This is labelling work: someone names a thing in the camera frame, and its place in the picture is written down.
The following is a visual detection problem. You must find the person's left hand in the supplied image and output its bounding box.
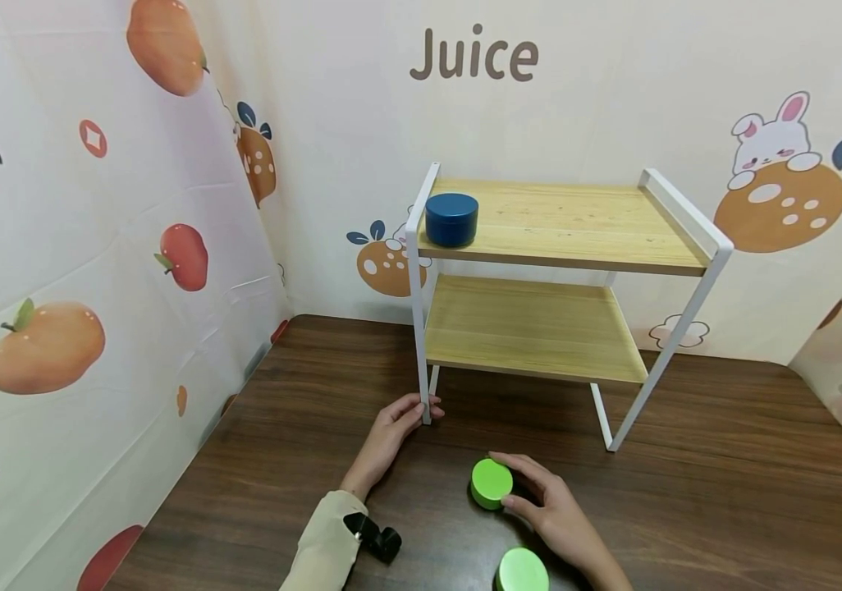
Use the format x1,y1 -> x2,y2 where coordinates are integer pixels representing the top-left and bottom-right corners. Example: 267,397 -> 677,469
340,393 -> 446,502

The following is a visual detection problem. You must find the person's right hand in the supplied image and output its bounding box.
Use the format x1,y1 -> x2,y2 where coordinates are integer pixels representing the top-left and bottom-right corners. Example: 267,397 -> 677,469
488,451 -> 606,577

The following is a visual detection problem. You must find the green round tin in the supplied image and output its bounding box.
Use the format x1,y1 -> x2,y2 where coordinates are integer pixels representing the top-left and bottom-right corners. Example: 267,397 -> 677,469
495,547 -> 551,591
470,458 -> 515,511

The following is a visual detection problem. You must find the white metal wooden shelf rack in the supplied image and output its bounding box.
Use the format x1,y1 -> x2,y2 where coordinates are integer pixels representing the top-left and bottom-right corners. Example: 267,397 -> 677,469
405,162 -> 734,453

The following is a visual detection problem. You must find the person's right forearm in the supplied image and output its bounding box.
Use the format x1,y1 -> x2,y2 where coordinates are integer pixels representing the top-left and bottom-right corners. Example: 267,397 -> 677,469
572,552 -> 635,591

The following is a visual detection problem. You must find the person's left forearm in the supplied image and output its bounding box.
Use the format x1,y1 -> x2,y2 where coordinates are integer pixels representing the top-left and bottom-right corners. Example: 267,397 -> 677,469
278,480 -> 372,591

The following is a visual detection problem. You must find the black wrist band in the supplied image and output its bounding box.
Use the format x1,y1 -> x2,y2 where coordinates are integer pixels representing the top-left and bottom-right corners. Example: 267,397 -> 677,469
343,512 -> 403,564

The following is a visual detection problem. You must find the dark blue round tin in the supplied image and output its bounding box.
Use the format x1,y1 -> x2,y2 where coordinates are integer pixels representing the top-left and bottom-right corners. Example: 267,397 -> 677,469
424,193 -> 480,249

